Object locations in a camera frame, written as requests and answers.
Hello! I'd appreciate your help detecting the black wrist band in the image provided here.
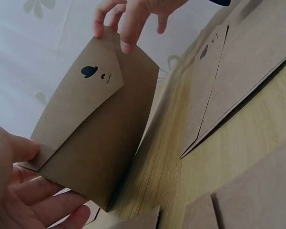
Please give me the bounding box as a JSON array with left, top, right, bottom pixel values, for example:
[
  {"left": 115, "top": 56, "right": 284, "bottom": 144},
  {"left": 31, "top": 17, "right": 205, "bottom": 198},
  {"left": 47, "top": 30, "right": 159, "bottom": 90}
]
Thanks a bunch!
[{"left": 208, "top": 0, "right": 231, "bottom": 7}]

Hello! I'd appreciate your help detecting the person's right hand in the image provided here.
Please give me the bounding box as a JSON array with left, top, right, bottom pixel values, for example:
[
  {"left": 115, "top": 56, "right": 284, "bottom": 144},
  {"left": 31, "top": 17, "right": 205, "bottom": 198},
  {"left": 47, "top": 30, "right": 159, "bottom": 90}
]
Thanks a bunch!
[{"left": 93, "top": 0, "right": 189, "bottom": 54}]

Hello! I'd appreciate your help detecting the plain brown envelope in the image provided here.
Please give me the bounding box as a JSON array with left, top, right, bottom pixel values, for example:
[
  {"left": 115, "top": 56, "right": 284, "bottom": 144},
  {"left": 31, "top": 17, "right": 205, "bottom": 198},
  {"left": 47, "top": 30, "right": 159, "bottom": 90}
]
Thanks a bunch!
[
  {"left": 228, "top": 0, "right": 286, "bottom": 62},
  {"left": 182, "top": 192, "right": 220, "bottom": 229},
  {"left": 211, "top": 139, "right": 286, "bottom": 229}
]

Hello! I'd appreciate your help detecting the person's left hand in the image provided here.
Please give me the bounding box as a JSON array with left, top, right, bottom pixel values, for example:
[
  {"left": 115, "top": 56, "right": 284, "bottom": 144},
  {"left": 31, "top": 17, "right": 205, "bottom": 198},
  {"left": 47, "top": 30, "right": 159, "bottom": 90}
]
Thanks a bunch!
[{"left": 0, "top": 124, "right": 92, "bottom": 229}]

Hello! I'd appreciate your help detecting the brown hat print envelope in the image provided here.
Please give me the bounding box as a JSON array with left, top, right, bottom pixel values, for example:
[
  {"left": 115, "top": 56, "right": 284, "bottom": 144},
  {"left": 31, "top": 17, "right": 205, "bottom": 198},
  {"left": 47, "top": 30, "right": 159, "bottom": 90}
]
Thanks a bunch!
[
  {"left": 17, "top": 24, "right": 161, "bottom": 213},
  {"left": 179, "top": 23, "right": 286, "bottom": 160}
]

